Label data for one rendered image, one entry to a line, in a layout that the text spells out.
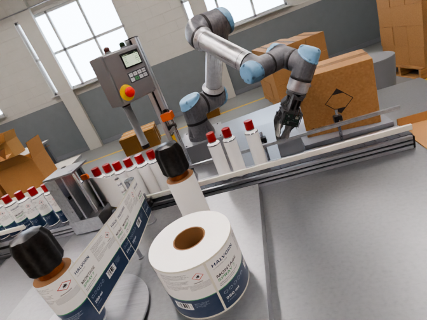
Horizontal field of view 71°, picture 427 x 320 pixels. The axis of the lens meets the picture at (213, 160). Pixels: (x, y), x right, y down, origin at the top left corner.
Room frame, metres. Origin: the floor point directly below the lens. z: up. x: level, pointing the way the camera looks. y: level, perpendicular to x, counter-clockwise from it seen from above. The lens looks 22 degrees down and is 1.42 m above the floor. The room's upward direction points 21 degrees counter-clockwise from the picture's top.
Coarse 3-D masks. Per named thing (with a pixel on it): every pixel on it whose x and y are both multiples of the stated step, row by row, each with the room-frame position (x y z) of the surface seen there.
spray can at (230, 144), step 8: (224, 128) 1.07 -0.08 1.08; (224, 136) 1.06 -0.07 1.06; (232, 136) 1.06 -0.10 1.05; (224, 144) 1.06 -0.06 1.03; (232, 144) 1.04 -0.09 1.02; (232, 152) 1.05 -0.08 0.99; (240, 152) 1.06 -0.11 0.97; (232, 160) 1.05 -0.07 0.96; (240, 160) 1.05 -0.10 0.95; (240, 168) 1.04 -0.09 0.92; (240, 176) 1.05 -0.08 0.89
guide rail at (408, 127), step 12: (384, 132) 0.90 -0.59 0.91; (396, 132) 0.89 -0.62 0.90; (336, 144) 0.95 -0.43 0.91; (348, 144) 0.93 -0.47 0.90; (288, 156) 1.00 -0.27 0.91; (300, 156) 0.98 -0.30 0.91; (252, 168) 1.02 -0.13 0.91; (264, 168) 1.01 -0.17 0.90; (204, 180) 1.07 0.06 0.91; (216, 180) 1.06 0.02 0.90; (156, 192) 1.13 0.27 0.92; (168, 192) 1.11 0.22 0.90
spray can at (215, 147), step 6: (210, 132) 1.09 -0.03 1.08; (210, 138) 1.07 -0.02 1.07; (216, 138) 1.08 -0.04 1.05; (210, 144) 1.07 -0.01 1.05; (216, 144) 1.06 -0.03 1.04; (210, 150) 1.07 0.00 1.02; (216, 150) 1.06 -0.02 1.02; (222, 150) 1.08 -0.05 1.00; (216, 156) 1.06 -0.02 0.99; (222, 156) 1.07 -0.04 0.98; (216, 162) 1.07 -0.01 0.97; (222, 162) 1.06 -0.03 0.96; (216, 168) 1.08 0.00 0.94; (222, 168) 1.06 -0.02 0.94; (228, 168) 1.07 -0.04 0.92; (222, 174) 1.06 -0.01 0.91; (222, 180) 1.07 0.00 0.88
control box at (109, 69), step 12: (132, 48) 1.23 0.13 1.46; (96, 60) 1.17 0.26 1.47; (108, 60) 1.16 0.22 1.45; (120, 60) 1.19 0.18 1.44; (96, 72) 1.21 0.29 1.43; (108, 72) 1.15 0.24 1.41; (120, 72) 1.17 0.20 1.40; (108, 84) 1.17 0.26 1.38; (120, 84) 1.16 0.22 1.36; (132, 84) 1.19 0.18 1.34; (144, 84) 1.22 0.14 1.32; (108, 96) 1.20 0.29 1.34; (120, 96) 1.15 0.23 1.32
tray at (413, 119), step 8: (424, 112) 1.02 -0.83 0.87; (400, 120) 1.04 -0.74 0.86; (408, 120) 1.03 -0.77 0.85; (416, 120) 1.02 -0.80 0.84; (424, 120) 1.02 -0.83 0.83; (416, 128) 0.98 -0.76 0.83; (424, 128) 0.96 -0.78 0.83; (416, 136) 0.93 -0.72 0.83; (424, 136) 0.91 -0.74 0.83; (424, 144) 0.86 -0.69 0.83
